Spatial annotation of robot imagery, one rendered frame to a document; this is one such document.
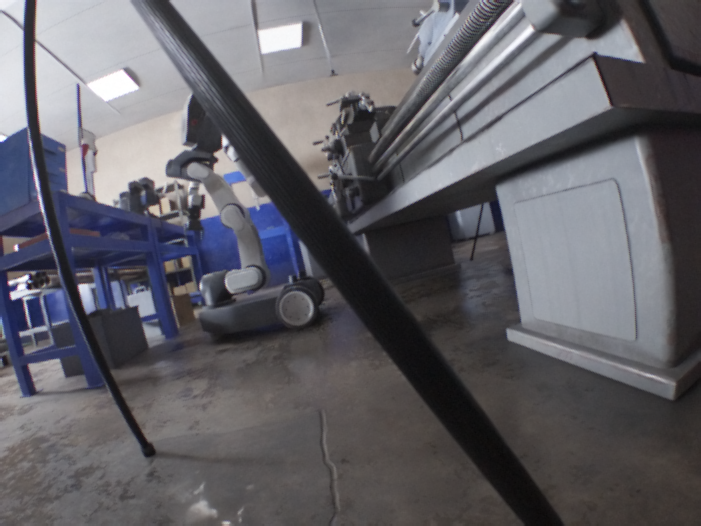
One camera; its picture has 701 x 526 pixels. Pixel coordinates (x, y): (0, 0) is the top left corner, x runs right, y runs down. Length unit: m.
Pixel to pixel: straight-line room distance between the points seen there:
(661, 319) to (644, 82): 0.33
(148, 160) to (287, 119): 2.55
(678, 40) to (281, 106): 6.09
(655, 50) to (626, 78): 0.20
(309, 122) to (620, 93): 5.99
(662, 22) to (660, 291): 0.44
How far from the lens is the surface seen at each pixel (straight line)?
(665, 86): 0.56
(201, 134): 2.05
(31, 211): 1.83
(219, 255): 5.98
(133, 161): 6.80
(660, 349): 0.62
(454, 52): 0.88
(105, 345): 1.99
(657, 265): 0.58
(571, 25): 0.62
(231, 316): 1.81
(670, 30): 0.73
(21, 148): 1.98
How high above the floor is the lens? 0.32
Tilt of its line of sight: 2 degrees down
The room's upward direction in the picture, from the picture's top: 13 degrees counter-clockwise
